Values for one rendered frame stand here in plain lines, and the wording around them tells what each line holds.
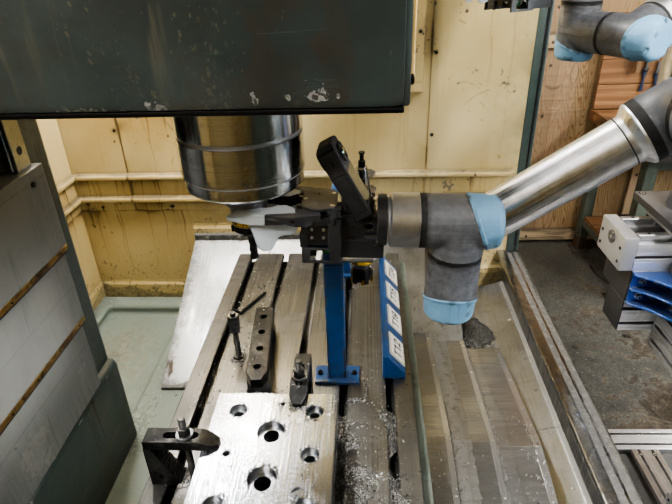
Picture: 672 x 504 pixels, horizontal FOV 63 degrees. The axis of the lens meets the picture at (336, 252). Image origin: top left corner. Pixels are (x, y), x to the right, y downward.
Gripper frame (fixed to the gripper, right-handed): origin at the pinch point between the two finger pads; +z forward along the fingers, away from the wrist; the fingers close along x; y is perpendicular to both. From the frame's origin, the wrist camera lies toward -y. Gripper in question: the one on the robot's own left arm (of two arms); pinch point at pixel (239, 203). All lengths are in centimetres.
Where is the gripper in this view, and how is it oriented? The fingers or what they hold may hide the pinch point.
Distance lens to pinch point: 76.0
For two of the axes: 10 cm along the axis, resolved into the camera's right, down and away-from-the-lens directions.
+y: 0.1, 8.7, 4.9
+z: -10.0, -0.2, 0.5
